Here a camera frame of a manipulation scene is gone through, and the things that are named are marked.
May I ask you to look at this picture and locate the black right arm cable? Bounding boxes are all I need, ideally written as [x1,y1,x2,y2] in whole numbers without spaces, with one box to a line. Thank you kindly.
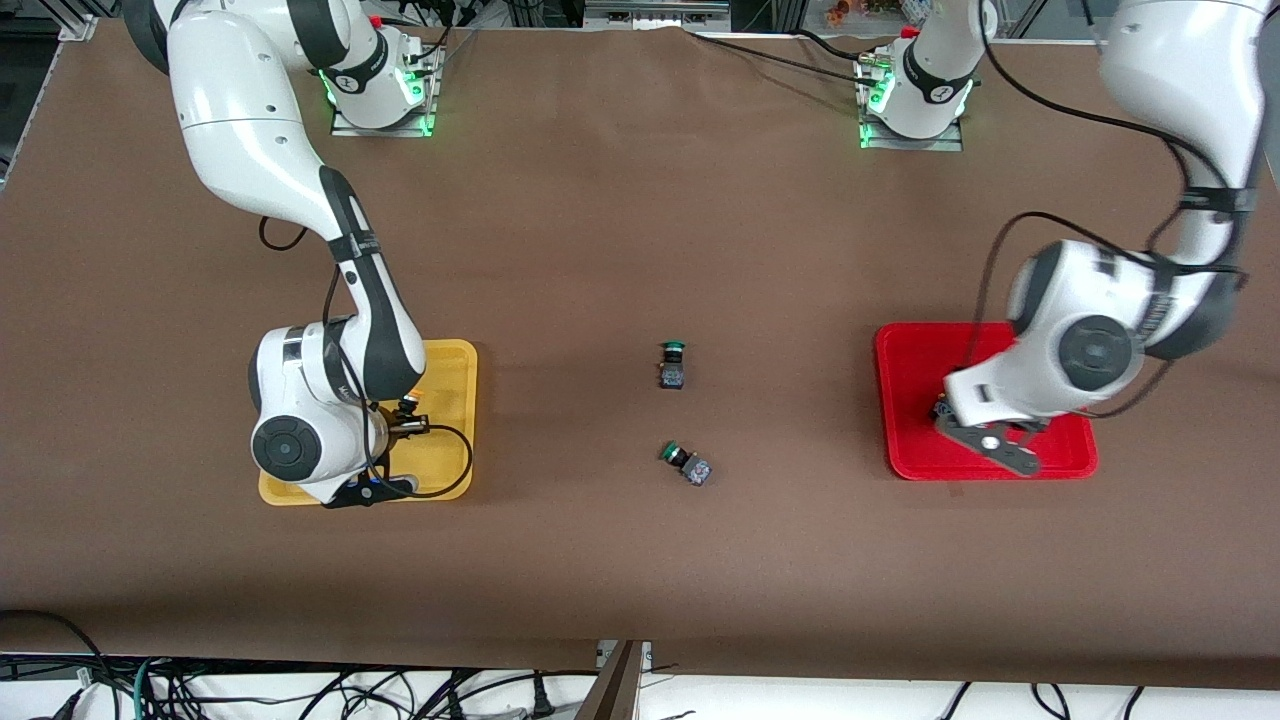
[260,215,474,499]

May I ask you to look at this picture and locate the short black base cable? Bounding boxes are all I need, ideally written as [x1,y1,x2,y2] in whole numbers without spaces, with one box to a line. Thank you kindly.
[795,28,886,59]

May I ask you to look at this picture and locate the long black base cable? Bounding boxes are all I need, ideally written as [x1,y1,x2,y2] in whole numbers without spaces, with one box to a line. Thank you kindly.
[685,28,876,81]

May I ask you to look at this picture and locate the brown table mat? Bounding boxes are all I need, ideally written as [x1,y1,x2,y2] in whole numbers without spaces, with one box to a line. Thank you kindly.
[0,20,1280,691]

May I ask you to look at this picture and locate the metal table post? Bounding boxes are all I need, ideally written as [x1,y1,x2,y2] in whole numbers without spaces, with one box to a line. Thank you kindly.
[578,640,653,720]

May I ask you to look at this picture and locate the yellow plastic tray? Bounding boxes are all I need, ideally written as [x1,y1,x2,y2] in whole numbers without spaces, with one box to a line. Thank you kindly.
[258,339,479,507]

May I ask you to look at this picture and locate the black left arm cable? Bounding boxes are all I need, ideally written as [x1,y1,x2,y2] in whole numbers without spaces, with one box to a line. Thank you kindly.
[965,30,1251,421]

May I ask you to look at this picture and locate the grey metal box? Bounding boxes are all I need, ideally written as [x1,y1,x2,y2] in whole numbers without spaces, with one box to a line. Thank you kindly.
[585,0,731,31]

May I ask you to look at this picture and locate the red plastic tray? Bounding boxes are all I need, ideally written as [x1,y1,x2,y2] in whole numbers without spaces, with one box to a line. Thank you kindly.
[875,321,1100,482]

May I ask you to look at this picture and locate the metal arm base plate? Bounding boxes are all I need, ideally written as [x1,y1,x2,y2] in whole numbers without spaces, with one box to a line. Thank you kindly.
[858,50,967,153]
[330,45,441,139]

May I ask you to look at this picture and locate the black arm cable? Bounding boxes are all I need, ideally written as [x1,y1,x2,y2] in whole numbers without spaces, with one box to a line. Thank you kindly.
[260,215,474,499]
[965,30,1251,421]

